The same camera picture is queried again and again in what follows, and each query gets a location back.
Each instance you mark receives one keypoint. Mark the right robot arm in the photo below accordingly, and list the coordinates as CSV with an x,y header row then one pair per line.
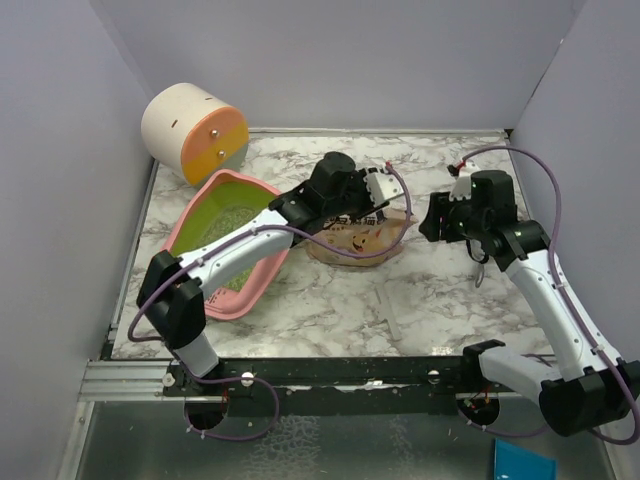
x,y
591,384

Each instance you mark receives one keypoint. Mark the pink litter box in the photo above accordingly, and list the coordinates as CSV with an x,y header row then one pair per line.
x,y
227,201

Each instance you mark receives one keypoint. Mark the beige cat litter bag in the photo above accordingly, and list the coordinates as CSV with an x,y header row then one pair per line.
x,y
368,235

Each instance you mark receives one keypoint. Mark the blue plastic object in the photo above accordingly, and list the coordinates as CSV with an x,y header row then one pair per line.
x,y
514,463

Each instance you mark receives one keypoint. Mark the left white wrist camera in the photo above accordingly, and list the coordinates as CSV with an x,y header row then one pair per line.
x,y
382,186

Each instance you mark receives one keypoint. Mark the metal litter scoop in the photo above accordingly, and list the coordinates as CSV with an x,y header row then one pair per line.
x,y
479,274

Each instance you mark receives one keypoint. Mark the cream orange cylindrical container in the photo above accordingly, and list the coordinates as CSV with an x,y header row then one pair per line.
x,y
194,133

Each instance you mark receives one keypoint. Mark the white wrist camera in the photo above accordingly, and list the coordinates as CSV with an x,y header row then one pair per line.
x,y
461,173
382,186

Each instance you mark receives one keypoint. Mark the aluminium frame rail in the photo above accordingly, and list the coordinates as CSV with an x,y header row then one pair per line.
x,y
123,381

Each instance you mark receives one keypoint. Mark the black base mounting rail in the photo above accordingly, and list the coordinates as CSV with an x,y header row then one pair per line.
x,y
333,386

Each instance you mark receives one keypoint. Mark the clear bag sealing clip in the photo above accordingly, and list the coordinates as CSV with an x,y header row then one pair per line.
x,y
385,312

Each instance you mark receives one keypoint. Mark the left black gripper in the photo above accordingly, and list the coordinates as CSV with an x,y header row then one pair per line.
x,y
368,208

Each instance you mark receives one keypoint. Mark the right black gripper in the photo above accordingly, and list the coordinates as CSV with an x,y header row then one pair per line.
x,y
436,225

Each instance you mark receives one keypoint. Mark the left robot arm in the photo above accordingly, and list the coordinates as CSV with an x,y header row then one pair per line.
x,y
174,289

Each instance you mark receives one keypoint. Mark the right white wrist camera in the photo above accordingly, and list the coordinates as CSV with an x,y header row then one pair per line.
x,y
461,173

